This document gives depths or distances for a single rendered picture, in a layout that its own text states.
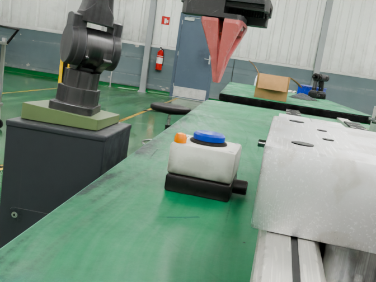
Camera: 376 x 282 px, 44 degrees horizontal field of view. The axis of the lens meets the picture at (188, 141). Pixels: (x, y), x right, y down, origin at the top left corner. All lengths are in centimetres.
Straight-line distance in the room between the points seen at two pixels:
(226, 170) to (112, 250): 21
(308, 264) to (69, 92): 80
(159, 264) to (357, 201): 19
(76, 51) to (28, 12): 1222
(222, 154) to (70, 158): 42
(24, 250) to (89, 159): 53
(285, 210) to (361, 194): 3
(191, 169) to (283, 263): 37
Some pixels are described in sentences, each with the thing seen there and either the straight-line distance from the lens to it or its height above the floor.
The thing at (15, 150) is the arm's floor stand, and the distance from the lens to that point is 94.
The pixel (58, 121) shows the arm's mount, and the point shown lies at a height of 79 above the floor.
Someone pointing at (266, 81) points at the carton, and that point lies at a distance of 288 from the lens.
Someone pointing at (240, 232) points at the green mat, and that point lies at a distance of 47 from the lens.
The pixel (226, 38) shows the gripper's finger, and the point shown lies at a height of 97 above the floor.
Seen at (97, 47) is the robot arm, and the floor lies 94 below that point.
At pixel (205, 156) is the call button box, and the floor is 83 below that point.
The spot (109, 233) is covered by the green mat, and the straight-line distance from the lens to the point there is 42.
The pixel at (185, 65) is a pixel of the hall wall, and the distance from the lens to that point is 1178.
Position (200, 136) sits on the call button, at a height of 85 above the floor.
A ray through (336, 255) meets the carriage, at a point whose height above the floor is 85.
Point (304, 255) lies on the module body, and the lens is 20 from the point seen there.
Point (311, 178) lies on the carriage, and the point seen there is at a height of 89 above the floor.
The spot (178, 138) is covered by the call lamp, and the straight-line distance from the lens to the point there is 55.
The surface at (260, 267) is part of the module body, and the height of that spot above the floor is 86.
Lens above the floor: 94
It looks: 10 degrees down
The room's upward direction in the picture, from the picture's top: 9 degrees clockwise
